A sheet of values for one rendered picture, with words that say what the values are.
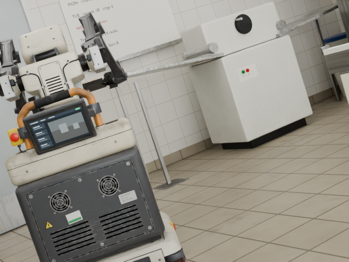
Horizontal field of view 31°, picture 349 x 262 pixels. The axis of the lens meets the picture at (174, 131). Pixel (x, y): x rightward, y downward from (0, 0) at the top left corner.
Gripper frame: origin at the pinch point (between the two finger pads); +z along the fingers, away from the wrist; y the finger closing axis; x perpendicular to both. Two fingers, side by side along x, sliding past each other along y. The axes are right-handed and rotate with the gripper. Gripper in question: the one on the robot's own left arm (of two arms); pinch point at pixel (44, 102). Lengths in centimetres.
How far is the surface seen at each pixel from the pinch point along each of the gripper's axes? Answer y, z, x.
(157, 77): -1, 217, -96
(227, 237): 103, 6, 100
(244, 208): 100, 50, 84
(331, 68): 29, -107, 242
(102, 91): -4, 162, -118
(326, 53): 25, -108, 242
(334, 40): 21, 378, 18
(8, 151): 21, 71, -160
